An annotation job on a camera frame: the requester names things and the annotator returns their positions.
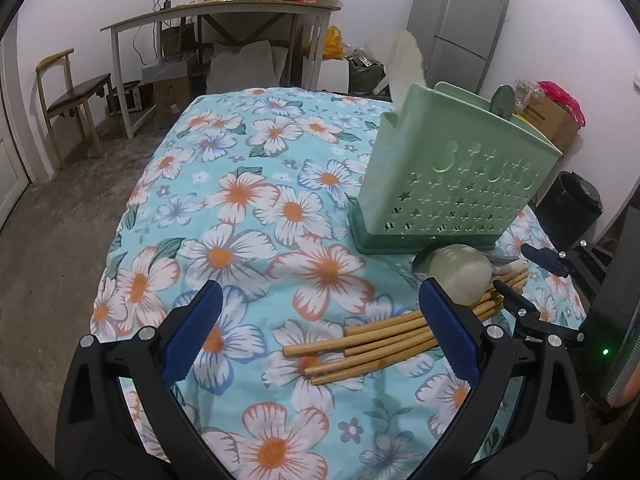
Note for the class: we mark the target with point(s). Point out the grey pillow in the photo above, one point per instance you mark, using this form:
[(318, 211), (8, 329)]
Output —
[(240, 67)]

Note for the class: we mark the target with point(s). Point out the wooden chair with black seat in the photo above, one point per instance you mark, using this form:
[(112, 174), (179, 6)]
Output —
[(75, 91)]

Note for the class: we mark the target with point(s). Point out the silver refrigerator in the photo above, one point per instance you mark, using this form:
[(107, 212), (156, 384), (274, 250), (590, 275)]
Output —
[(460, 20)]

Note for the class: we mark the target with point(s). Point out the green plastic utensil holder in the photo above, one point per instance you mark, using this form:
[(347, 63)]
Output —
[(450, 185)]

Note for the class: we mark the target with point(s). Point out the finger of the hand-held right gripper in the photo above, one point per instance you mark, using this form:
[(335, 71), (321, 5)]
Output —
[(545, 259), (525, 317)]

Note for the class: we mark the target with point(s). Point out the grey green plastic spoon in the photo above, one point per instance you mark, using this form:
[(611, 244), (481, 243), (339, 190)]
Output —
[(502, 101)]

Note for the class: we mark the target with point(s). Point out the yellow plastic bag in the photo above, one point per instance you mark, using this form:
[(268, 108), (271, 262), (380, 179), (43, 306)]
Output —
[(332, 42)]

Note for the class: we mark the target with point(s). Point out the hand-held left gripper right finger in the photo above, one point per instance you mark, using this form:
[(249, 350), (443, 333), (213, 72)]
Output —
[(450, 335)]

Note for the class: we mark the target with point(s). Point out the large white plastic spoon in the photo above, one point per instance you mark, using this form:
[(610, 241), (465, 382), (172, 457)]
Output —
[(407, 65)]

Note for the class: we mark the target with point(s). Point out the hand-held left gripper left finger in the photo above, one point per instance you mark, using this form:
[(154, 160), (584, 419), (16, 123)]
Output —
[(195, 332)]

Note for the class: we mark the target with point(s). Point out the blue floral cloth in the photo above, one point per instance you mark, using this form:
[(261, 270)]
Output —
[(250, 210)]

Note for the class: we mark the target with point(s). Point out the small brown cardboard box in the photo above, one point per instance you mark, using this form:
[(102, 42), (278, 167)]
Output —
[(172, 100)]

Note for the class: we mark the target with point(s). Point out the grey wooden table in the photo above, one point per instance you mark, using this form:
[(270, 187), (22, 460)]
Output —
[(225, 7)]

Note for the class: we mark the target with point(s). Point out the large open cardboard box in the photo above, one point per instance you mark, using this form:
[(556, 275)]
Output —
[(550, 117)]

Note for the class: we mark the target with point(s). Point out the pink plastic bag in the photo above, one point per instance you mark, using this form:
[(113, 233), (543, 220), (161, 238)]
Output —
[(560, 95)]

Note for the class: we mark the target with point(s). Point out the white door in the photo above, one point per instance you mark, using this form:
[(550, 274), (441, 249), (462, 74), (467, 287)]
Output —
[(10, 150)]

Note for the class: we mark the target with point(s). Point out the black trash bin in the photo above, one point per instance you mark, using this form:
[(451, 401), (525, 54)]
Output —
[(570, 205)]

